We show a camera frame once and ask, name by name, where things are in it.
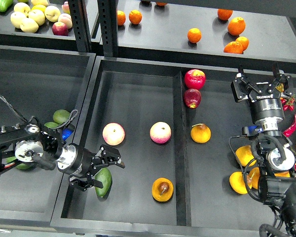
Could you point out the cherry tomato bunch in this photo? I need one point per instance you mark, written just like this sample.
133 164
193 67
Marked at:
287 102

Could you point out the orange on shelf left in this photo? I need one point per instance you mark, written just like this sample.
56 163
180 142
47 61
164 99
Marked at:
121 18

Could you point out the dark red apple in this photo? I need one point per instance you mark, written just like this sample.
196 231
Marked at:
192 98

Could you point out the pale yellow apple right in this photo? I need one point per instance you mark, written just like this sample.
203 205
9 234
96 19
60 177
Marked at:
52 13

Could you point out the yellow pear right lower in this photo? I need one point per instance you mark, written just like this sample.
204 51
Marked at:
237 183

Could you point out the yellow pear far right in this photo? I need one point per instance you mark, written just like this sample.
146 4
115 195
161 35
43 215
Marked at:
283 174

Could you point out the pink peach on shelf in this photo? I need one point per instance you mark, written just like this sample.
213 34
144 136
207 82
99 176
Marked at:
66 19

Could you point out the yellow pear middle right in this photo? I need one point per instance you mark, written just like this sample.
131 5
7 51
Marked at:
254 175

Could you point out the yellow pear right upper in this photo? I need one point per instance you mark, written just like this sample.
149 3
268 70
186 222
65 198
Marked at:
244 155

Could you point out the black left tray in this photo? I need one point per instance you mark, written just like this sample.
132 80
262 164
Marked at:
37 82

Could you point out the pink yellow apple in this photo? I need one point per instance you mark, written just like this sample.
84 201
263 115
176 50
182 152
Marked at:
113 134
160 132

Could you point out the black tray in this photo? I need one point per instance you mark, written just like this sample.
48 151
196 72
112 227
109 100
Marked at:
137 95
37 82

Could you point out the pink yellow apple left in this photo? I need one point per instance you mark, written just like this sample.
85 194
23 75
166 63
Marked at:
113 134

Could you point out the bright red apple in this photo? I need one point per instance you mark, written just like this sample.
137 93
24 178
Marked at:
195 79

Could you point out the green avocado far left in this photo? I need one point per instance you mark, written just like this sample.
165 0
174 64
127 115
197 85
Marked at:
21 166

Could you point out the dark green avocado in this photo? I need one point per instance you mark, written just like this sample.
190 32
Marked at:
105 177

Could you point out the pink yellow apple middle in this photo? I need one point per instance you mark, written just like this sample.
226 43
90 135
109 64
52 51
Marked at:
160 132

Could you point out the orange on shelf small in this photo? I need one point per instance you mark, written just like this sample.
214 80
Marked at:
243 41

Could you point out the orange on shelf lower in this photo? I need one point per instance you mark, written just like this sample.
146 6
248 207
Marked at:
234 47

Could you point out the pale yellow apple left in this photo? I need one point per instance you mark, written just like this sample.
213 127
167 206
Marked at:
16 19

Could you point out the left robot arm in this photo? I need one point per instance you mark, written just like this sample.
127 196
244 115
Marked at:
34 144

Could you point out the pale yellow apple centre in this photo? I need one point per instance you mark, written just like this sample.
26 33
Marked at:
38 16

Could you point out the pale yellow apple front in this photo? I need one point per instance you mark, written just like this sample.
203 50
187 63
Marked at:
29 25

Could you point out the green avocado top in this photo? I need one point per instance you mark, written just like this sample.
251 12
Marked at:
61 116

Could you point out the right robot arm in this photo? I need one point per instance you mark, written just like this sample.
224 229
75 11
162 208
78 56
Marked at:
270 176

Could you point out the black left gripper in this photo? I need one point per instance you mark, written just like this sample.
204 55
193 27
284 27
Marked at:
76 161

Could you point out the black shelf post right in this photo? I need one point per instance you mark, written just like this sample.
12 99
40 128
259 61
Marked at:
107 10

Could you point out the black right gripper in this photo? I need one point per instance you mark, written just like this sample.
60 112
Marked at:
264 97

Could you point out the orange on shelf centre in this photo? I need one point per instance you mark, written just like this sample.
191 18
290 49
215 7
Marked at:
194 35

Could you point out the red chili pepper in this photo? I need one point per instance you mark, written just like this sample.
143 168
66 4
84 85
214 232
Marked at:
290 130

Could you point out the black shelf post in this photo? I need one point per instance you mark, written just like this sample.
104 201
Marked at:
80 25
107 10

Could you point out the orange on shelf top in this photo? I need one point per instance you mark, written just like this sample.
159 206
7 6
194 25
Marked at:
224 14

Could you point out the large orange on shelf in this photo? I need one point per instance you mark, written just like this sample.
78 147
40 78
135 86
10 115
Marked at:
236 26

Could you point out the black shelf post left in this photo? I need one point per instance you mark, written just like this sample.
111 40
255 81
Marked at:
80 25

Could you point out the red apple on shelf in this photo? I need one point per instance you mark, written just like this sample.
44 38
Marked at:
60 29

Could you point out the green avocado middle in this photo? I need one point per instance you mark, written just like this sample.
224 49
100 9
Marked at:
51 125

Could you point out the black centre tray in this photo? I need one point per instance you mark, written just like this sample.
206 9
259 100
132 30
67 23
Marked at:
137 95

